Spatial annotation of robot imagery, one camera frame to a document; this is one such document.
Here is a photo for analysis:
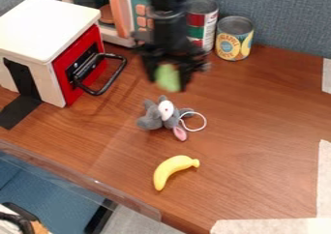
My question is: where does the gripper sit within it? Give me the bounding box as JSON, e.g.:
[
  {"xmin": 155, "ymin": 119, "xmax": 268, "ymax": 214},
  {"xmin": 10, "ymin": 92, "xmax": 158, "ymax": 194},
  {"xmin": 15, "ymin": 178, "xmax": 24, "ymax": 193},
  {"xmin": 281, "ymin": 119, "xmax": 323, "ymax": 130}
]
[{"xmin": 135, "ymin": 40, "xmax": 213, "ymax": 93}]

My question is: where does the green toy broccoli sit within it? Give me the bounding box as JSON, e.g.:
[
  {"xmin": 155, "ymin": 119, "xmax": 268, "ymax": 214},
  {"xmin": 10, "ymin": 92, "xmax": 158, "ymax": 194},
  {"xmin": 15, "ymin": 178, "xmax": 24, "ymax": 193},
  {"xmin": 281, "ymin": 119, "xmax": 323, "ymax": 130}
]
[{"xmin": 153, "ymin": 63, "xmax": 183, "ymax": 94}]

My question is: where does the grey plush mouse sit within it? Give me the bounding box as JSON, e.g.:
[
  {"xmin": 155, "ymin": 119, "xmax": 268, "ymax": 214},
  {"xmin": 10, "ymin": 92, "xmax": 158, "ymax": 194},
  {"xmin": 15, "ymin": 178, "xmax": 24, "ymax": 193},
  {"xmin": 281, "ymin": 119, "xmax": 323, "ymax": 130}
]
[{"xmin": 135, "ymin": 94, "xmax": 209, "ymax": 143}]

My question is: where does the red and white can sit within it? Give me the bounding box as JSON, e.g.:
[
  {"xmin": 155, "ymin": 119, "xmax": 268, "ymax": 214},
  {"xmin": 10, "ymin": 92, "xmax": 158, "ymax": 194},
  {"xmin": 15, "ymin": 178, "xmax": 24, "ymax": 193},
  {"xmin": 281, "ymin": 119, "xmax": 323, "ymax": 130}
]
[{"xmin": 185, "ymin": 0, "xmax": 222, "ymax": 54}]

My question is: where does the toy microwave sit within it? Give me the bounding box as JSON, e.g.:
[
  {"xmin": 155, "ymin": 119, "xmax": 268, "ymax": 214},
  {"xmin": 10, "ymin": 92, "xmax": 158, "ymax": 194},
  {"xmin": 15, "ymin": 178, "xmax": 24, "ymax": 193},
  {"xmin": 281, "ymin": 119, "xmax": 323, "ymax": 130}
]
[{"xmin": 56, "ymin": 0, "xmax": 158, "ymax": 49}]

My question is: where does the yellow can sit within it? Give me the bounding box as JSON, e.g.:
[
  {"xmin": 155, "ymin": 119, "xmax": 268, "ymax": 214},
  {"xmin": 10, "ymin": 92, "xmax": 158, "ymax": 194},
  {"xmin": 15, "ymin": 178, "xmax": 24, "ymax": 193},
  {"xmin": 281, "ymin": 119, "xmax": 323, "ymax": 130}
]
[{"xmin": 213, "ymin": 15, "xmax": 256, "ymax": 63}]

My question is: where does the yellow toy banana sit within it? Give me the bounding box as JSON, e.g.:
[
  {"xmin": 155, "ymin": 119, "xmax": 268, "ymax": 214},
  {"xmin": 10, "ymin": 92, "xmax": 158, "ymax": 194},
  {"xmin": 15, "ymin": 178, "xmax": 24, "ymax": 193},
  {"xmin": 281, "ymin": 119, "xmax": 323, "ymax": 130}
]
[{"xmin": 152, "ymin": 154, "xmax": 202, "ymax": 192}]

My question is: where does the white cabinet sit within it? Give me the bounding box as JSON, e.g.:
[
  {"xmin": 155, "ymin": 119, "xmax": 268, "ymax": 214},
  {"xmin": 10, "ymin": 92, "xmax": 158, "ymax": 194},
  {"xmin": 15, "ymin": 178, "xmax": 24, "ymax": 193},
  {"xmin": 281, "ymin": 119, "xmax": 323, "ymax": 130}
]
[{"xmin": 0, "ymin": 0, "xmax": 104, "ymax": 132}]

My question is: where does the red drawer with black handle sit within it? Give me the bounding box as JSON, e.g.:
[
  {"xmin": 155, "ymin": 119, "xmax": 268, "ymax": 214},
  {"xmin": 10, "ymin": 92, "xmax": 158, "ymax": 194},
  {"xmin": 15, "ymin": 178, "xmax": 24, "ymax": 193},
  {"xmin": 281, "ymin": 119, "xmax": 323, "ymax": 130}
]
[{"xmin": 50, "ymin": 23, "xmax": 130, "ymax": 107}]

